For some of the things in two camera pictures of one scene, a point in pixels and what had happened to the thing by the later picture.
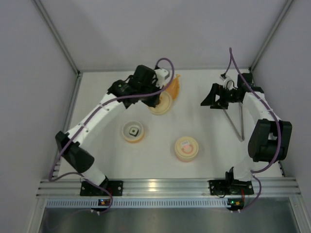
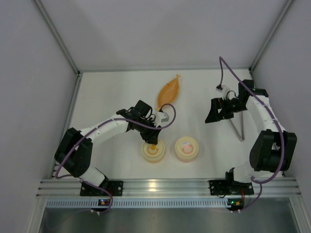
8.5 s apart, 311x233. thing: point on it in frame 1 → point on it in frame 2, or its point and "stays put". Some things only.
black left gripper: x=153 y=100 → x=147 y=132
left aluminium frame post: x=51 y=27 stays put
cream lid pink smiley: x=186 y=147 stays put
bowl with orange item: x=164 y=105 → x=153 y=151
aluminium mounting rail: x=275 y=187 stays put
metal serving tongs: x=241 y=138 stays put
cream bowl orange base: x=132 y=131 → x=153 y=160
